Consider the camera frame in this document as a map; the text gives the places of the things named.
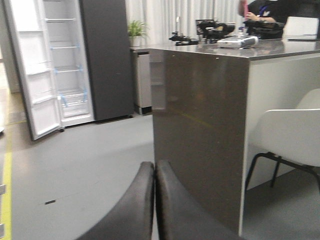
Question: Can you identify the white shell chair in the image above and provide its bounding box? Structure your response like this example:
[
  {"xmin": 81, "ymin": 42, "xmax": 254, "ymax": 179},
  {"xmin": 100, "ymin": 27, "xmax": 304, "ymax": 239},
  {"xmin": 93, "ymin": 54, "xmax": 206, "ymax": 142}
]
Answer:
[{"xmin": 245, "ymin": 88, "xmax": 320, "ymax": 186}]

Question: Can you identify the silver appliance on counter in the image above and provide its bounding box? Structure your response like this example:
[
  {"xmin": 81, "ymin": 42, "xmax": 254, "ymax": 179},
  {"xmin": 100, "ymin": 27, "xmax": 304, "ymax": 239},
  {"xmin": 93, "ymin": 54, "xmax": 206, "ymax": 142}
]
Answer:
[{"xmin": 217, "ymin": 35, "xmax": 259, "ymax": 49}]

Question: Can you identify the grey side-by-side fridge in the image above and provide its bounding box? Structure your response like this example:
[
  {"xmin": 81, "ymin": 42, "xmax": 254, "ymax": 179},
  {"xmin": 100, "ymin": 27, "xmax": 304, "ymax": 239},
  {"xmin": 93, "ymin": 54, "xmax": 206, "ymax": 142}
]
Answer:
[{"xmin": 42, "ymin": 0, "xmax": 134, "ymax": 127}]

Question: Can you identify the potted green plant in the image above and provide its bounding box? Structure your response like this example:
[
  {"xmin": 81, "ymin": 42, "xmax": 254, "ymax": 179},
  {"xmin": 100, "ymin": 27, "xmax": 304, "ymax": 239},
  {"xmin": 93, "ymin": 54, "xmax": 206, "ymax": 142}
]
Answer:
[{"xmin": 127, "ymin": 20, "xmax": 148, "ymax": 47}]

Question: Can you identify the grey kitchen island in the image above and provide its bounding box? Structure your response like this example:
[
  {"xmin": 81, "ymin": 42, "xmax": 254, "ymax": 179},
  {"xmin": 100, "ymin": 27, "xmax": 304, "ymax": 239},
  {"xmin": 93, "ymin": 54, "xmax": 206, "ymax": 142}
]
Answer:
[{"xmin": 132, "ymin": 39, "xmax": 320, "ymax": 234}]

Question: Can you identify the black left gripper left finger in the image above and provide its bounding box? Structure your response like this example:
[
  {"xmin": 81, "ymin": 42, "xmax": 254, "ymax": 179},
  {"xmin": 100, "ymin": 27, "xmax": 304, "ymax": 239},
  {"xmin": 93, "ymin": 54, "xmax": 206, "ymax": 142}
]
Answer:
[{"xmin": 78, "ymin": 161, "xmax": 155, "ymax": 240}]

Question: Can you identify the person in black shirt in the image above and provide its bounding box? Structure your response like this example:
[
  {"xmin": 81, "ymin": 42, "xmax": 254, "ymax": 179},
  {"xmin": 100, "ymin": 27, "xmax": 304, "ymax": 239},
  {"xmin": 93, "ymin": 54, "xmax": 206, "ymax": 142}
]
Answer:
[{"xmin": 238, "ymin": 0, "xmax": 320, "ymax": 40}]

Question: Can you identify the white fridge door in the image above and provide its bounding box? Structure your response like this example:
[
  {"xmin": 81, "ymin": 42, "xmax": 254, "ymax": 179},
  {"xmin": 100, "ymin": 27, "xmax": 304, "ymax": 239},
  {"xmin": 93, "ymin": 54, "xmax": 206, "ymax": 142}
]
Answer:
[{"xmin": 3, "ymin": 0, "xmax": 61, "ymax": 141}]

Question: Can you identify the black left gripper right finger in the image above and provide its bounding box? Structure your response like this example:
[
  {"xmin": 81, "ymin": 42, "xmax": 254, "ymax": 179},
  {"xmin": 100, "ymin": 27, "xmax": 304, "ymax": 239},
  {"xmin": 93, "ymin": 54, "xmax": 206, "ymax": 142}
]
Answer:
[{"xmin": 155, "ymin": 160, "xmax": 242, "ymax": 240}]

